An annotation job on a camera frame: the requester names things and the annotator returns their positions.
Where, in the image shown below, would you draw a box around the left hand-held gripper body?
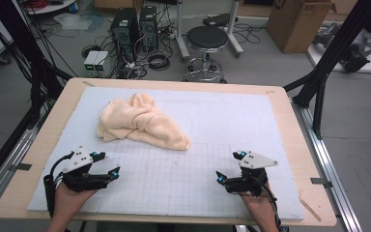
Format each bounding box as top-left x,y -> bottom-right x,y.
61,145 -> 111,193

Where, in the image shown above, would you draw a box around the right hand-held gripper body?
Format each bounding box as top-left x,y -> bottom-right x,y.
224,154 -> 279,198

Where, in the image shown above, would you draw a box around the peach towel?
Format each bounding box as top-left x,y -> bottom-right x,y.
96,92 -> 192,152

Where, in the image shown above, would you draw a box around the person's left hand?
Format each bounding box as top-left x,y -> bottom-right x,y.
54,183 -> 100,224

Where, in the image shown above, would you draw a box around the person's right hand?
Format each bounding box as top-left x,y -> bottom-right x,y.
239,182 -> 278,224

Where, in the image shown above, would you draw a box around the white grid mat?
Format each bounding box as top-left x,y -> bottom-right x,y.
27,86 -> 305,222

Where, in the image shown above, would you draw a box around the grey tape strip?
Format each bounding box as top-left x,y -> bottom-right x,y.
10,162 -> 33,172
309,177 -> 333,189

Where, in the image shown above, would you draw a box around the thin wooden stick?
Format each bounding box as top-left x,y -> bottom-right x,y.
298,195 -> 323,223

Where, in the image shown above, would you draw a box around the white power supply box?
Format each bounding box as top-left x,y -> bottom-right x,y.
93,50 -> 110,78
83,50 -> 100,78

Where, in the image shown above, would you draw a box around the white stand leg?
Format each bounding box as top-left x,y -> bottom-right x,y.
226,0 -> 244,59
175,0 -> 191,63

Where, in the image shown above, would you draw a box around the black round stool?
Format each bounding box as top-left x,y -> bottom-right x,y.
182,25 -> 229,84

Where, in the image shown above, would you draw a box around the large black computer tower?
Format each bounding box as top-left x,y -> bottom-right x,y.
109,7 -> 141,64

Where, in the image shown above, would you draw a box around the clear plastic bag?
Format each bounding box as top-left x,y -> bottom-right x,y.
53,12 -> 94,32

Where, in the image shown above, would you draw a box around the flat black floor box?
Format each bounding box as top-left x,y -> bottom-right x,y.
202,13 -> 240,29

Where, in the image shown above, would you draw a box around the slim black computer tower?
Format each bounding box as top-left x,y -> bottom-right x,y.
138,5 -> 159,53

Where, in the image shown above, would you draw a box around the brown cardboard box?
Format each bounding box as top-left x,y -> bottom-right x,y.
265,0 -> 336,55

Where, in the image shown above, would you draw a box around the grey robot parts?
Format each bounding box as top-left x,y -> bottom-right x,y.
312,21 -> 371,73

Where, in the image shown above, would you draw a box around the round white table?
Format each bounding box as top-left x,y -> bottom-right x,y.
24,0 -> 79,16

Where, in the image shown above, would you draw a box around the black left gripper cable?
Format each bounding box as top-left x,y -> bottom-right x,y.
43,151 -> 75,219

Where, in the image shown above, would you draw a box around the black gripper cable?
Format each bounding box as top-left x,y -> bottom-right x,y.
43,151 -> 75,219
252,173 -> 291,232

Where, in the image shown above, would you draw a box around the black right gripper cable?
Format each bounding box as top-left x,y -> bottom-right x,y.
252,173 -> 291,232

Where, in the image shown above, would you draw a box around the aluminium rail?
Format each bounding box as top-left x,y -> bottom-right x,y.
290,97 -> 364,232
0,128 -> 41,224

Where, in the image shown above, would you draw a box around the coiled black cable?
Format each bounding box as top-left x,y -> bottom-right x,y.
146,49 -> 172,72

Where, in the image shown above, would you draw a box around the black frame strut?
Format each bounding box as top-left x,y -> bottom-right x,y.
282,0 -> 371,141
0,0 -> 74,131

